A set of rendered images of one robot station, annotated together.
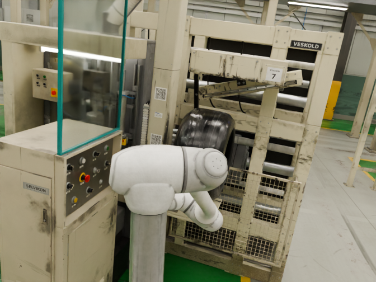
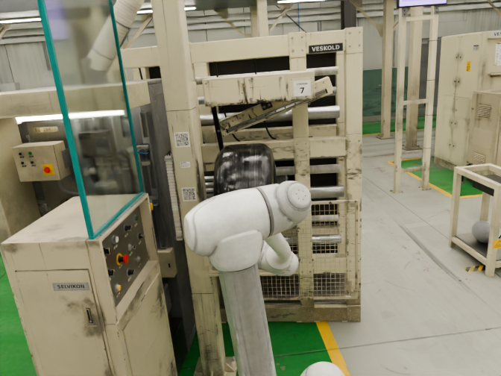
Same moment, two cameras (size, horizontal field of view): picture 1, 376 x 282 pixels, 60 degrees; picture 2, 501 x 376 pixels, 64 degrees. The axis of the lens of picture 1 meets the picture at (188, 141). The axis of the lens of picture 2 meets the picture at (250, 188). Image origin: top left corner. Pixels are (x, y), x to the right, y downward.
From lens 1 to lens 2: 0.19 m
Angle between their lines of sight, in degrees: 8
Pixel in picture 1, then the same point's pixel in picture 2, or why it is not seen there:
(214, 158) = (297, 189)
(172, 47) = (183, 83)
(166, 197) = (256, 245)
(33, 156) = (58, 250)
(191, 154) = (270, 192)
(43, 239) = (95, 344)
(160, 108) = (186, 156)
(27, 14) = not seen: outside the picture
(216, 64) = (235, 91)
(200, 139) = (242, 179)
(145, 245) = (245, 303)
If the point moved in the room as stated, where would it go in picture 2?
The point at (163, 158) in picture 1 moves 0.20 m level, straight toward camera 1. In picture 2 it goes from (243, 204) to (267, 237)
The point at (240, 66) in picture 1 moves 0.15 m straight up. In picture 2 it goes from (263, 87) to (261, 57)
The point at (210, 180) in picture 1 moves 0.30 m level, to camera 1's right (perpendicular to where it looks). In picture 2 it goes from (297, 214) to (414, 198)
